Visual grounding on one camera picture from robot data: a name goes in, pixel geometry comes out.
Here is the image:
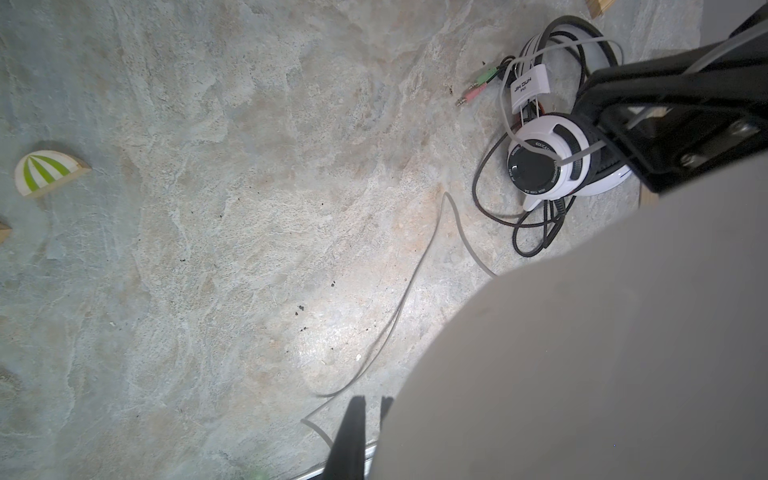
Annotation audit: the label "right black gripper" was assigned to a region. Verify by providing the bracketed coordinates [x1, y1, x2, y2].
[573, 7, 767, 194]

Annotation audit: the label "black and white headphones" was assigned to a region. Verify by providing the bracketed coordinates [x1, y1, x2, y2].
[457, 15, 631, 258]

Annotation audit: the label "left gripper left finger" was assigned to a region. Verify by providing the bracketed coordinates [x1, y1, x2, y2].
[322, 396, 366, 480]

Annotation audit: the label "wooden chessboard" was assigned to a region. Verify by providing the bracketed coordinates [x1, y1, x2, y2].
[638, 184, 659, 208]

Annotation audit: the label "green striped half-round block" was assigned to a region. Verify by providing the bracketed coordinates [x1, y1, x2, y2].
[14, 150, 91, 199]

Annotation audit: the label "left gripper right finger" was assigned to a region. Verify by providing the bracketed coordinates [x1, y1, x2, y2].
[379, 396, 395, 426]

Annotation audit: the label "wooden block back right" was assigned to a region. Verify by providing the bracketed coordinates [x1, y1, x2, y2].
[585, 0, 615, 19]

